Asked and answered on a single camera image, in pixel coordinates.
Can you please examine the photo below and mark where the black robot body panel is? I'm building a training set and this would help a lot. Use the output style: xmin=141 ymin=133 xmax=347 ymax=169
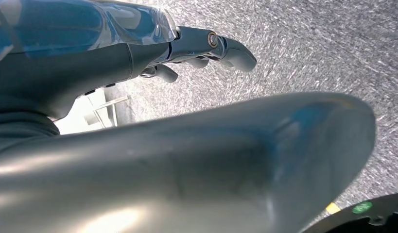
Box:
xmin=301 ymin=192 xmax=398 ymax=233

